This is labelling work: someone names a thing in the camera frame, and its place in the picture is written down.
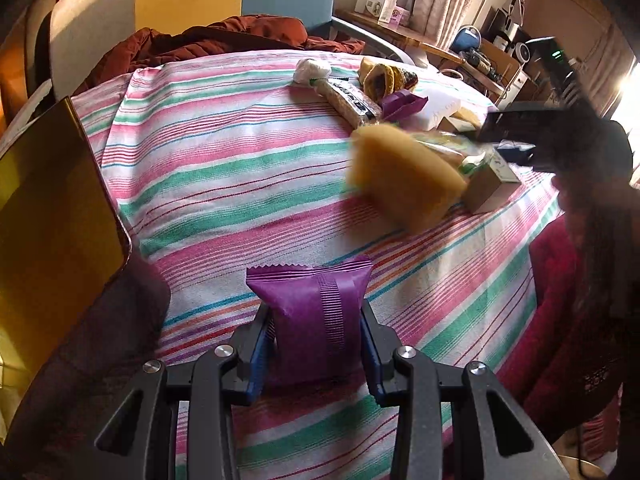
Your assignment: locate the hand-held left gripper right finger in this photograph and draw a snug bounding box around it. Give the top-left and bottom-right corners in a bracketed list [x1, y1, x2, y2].
[360, 300, 571, 480]

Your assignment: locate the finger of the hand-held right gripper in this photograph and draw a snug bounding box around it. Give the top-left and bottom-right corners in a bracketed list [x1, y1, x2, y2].
[476, 104, 554, 164]

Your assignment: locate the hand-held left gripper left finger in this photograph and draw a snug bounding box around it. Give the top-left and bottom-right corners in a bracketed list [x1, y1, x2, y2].
[70, 303, 277, 480]

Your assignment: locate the purple snack packet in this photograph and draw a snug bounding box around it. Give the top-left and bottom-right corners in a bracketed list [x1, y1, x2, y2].
[246, 255, 374, 401]
[380, 89, 430, 122]

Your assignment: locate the yellow sponge block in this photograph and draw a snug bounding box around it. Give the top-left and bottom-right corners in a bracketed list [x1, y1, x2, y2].
[350, 125, 469, 234]

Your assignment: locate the yellow knit bundle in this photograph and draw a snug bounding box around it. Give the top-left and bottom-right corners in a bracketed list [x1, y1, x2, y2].
[359, 56, 419, 101]

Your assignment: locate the maroon box with gold lining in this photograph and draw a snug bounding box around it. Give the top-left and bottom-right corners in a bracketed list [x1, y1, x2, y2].
[0, 95, 172, 480]

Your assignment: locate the person's right forearm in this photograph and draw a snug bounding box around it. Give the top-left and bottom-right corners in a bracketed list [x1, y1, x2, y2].
[552, 170, 640, 321]

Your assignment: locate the cluttered storage shelf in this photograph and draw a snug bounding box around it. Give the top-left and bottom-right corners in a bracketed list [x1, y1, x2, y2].
[462, 7, 534, 102]

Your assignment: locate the small tan cardboard box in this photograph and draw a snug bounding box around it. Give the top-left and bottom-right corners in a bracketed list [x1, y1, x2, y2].
[460, 152, 522, 214]

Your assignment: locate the clear packet with green print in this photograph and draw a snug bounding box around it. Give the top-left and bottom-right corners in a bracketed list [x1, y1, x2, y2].
[415, 130, 496, 176]

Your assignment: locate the flat white box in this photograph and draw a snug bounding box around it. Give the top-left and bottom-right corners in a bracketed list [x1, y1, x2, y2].
[410, 85, 490, 133]

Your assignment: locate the blue round bag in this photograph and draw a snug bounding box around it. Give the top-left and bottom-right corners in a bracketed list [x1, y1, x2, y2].
[450, 25, 484, 54]

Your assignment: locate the open purple snack packet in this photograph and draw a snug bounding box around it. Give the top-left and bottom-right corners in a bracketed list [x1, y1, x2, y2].
[380, 89, 430, 122]

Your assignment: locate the wooden side desk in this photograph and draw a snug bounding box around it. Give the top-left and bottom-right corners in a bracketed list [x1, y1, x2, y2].
[335, 7, 467, 67]

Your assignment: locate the long cracker packet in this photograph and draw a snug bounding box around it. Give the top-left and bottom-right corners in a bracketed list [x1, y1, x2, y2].
[312, 76, 384, 126]

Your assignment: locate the tall white medicine box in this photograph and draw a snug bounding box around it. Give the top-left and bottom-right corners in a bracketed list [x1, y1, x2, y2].
[367, 0, 401, 24]

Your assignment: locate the person in red clothing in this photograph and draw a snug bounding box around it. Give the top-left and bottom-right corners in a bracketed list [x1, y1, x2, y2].
[495, 210, 640, 480]

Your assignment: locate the striped pink and green blanket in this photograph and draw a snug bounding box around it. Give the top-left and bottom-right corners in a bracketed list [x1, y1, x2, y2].
[80, 50, 561, 480]

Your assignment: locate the white plastic bag ball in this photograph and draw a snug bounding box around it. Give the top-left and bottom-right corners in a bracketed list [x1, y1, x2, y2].
[292, 57, 333, 85]

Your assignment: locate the brown quilted jacket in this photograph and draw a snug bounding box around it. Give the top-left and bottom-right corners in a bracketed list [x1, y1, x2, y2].
[75, 15, 368, 97]

